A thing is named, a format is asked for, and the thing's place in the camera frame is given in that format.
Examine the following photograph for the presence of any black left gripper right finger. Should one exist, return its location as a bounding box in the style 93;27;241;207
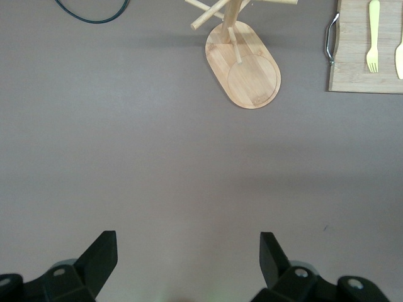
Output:
251;232;391;302

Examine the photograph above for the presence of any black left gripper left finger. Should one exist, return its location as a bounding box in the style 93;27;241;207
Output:
0;230;118;302

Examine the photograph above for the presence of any wooden mug rack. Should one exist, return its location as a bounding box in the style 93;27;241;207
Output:
184;0;299;110

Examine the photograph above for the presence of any yellow plastic knife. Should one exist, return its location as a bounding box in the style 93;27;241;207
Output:
394;31;403;80

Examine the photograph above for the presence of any yellow plastic fork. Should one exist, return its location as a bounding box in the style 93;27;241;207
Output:
365;0;381;74

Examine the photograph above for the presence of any wooden board with metal handle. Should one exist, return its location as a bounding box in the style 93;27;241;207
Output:
324;0;403;94

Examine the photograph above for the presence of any black looped cable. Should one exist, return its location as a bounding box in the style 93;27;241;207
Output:
54;0;130;25

